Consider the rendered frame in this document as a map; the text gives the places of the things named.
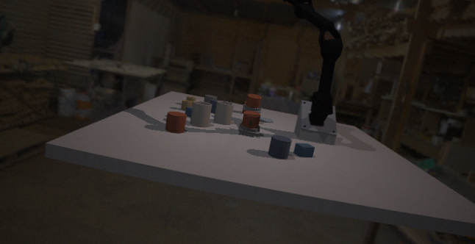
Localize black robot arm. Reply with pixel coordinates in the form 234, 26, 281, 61
289, 0, 343, 126

